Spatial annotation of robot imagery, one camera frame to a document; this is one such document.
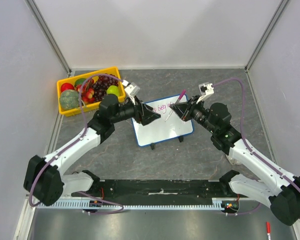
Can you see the green apple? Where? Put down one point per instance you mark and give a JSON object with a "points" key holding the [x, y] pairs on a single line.
{"points": [[113, 89]]}

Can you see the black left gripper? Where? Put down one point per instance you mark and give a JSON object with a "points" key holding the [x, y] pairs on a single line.
{"points": [[144, 113]]}

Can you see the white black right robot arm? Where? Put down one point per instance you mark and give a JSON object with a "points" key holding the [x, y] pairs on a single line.
{"points": [[277, 188]]}

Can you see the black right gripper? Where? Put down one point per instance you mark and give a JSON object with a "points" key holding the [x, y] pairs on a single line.
{"points": [[189, 111]]}

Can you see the red yellow small fruits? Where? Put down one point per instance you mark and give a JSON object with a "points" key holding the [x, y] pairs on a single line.
{"points": [[87, 93]]}

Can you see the yellow plastic fruit bin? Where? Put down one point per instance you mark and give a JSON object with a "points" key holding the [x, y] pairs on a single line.
{"points": [[91, 77]]}

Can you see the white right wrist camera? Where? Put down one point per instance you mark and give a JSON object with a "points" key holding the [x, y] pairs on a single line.
{"points": [[206, 90]]}

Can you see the green lime fruit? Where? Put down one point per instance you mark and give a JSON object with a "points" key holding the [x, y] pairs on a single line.
{"points": [[80, 81]]}

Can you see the green netted melon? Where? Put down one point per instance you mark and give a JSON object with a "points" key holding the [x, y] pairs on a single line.
{"points": [[69, 99]]}

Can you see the red apple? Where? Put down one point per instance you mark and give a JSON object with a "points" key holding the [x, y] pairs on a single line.
{"points": [[66, 86]]}

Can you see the grey slotted cable duct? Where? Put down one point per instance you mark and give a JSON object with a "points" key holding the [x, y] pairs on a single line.
{"points": [[150, 202]]}

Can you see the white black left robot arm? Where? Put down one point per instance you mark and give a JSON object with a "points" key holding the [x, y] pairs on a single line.
{"points": [[45, 177]]}

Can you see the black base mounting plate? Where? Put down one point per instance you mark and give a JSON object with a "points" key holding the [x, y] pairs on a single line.
{"points": [[117, 189]]}

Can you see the dark purple grape bunch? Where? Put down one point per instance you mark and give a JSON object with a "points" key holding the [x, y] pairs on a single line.
{"points": [[101, 86]]}

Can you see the red marker pen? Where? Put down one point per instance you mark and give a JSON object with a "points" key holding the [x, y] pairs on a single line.
{"points": [[268, 230]]}

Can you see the blue framed whiteboard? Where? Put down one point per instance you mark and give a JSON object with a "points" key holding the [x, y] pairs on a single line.
{"points": [[163, 129]]}

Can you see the white bead eraser pad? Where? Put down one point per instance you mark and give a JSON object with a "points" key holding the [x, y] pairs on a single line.
{"points": [[232, 160]]}

